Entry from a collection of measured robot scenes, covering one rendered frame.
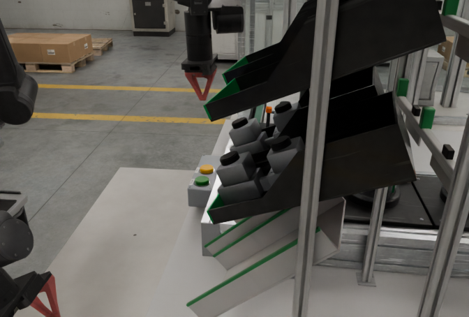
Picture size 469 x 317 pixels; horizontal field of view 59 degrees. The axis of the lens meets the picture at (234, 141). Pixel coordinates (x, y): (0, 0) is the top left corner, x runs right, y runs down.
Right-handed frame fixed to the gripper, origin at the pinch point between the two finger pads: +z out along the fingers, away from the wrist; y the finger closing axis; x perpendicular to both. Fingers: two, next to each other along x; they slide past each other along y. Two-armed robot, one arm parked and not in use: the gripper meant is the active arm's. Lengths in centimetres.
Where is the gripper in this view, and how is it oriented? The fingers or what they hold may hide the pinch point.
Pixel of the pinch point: (202, 96)
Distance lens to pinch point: 97.8
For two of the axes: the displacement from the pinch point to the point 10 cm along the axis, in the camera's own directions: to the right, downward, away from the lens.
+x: -9.9, -0.3, 1.4
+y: 1.4, -4.1, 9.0
